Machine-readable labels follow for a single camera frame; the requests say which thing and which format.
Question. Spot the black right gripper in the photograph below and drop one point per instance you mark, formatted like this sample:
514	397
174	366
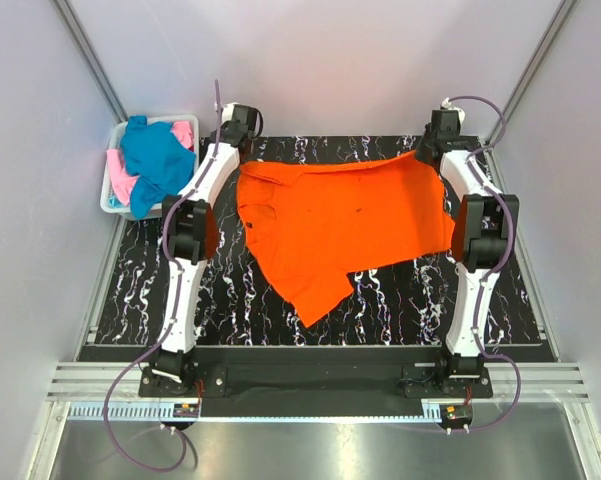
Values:
425	132

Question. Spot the orange t shirt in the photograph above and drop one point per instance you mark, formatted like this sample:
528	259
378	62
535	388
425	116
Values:
310	226

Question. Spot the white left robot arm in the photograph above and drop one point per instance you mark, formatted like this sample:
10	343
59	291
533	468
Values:
190	240

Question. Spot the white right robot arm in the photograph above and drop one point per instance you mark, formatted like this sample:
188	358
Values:
482	241

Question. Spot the blue t shirt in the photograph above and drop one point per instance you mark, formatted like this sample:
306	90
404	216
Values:
160	155

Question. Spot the pink t shirt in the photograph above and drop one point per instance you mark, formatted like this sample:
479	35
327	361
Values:
122	180

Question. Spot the light blue garment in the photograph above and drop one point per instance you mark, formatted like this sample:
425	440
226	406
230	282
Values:
113	202

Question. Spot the white plastic laundry basket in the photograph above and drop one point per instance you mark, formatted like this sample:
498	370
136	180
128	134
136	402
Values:
187	128

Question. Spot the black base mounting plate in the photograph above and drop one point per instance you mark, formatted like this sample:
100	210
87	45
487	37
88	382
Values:
303	382

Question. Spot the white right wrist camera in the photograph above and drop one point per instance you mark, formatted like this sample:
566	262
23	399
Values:
452	105

